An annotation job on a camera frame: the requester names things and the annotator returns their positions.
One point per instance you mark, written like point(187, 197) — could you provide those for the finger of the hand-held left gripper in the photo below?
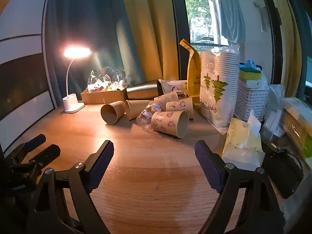
point(35, 141)
point(47, 153)

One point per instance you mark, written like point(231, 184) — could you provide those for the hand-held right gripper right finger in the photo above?
point(207, 168)

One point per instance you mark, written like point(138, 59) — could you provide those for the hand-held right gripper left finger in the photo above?
point(102, 165)

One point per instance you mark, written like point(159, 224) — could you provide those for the plain brown paper cup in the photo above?
point(112, 113)
point(135, 109)

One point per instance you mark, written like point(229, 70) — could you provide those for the brown printed paper cup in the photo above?
point(165, 98)
point(165, 122)
point(178, 106)

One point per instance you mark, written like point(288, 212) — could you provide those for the clear plastic cup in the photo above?
point(146, 117)

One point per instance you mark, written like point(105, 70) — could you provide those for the yellow tissue pack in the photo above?
point(241, 141)

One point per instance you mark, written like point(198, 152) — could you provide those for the white desk lamp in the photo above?
point(73, 102)

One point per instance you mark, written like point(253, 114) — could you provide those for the brown cardboard box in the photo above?
point(102, 98)

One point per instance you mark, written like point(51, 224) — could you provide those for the black pouch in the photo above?
point(280, 168)

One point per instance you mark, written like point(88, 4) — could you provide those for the pack of white paper cups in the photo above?
point(219, 92)

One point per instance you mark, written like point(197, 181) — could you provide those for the white plastic basket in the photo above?
point(251, 100)

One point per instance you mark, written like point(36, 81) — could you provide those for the stainless steel bottle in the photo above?
point(141, 90)

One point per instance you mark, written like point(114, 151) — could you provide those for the clear bag of small toys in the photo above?
point(107, 78)

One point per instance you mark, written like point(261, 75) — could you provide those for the clear plastic bag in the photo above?
point(275, 102)

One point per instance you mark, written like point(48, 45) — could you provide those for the yellow paper bag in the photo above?
point(193, 73)

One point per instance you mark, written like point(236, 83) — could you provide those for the yellow green box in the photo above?
point(297, 124)

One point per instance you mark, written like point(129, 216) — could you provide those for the yellow green sponge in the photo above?
point(249, 74)

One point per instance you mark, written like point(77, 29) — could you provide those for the blue plastic bag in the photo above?
point(251, 64)

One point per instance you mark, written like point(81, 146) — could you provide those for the teal curtain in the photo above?
point(85, 24)

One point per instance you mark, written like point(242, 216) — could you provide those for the yellow curtain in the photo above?
point(151, 29)

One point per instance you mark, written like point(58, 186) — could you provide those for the teal hanging cloth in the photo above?
point(231, 19)

